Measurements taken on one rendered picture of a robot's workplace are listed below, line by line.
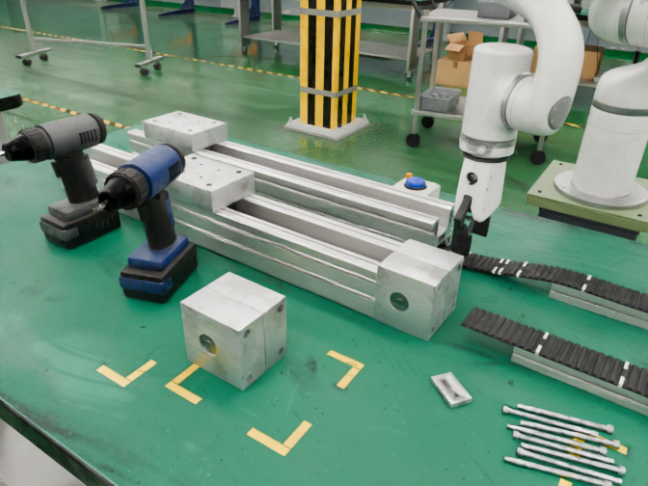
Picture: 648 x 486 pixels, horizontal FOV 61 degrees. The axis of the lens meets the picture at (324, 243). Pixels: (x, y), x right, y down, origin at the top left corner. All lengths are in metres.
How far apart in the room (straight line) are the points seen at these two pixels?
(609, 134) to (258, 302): 0.82
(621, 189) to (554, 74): 0.54
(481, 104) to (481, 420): 0.44
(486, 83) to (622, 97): 0.44
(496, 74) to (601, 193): 0.52
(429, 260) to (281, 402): 0.29
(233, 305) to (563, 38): 0.54
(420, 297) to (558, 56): 0.36
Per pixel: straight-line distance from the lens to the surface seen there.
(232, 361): 0.69
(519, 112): 0.82
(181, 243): 0.91
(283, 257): 0.89
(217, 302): 0.70
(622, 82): 1.23
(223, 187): 0.96
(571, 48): 0.82
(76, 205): 1.08
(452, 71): 5.89
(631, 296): 0.96
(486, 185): 0.88
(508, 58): 0.84
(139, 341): 0.82
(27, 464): 1.50
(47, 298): 0.96
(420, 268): 0.78
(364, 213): 1.00
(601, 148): 1.26
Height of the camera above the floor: 1.28
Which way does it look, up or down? 29 degrees down
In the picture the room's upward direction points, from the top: 1 degrees clockwise
